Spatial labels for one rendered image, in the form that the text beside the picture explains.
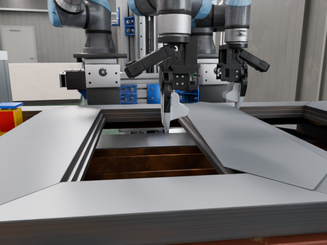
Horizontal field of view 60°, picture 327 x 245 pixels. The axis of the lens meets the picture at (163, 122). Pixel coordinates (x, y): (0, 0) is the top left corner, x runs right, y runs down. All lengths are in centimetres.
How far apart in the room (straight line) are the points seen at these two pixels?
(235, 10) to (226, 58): 14
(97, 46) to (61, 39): 1056
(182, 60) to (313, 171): 35
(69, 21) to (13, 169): 88
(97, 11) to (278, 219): 112
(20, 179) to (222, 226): 28
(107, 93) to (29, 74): 576
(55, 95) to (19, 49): 532
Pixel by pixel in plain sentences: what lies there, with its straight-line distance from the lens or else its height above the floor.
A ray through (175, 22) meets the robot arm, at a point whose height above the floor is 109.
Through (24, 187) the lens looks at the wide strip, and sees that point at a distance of 41.
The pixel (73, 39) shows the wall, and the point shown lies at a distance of 1182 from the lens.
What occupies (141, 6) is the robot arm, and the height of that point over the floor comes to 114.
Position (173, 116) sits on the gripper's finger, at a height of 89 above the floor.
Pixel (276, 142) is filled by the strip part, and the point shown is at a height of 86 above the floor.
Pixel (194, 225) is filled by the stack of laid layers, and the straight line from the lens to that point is 34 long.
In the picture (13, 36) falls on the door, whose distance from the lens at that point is 1202.
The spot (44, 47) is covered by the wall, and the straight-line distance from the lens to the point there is 1189.
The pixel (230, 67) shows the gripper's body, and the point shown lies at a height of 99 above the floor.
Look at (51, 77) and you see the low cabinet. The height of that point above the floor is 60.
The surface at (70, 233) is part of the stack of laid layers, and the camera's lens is 34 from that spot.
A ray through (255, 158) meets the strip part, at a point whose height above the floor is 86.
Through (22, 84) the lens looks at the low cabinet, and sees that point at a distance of 697.
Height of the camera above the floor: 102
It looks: 13 degrees down
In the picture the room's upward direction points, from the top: straight up
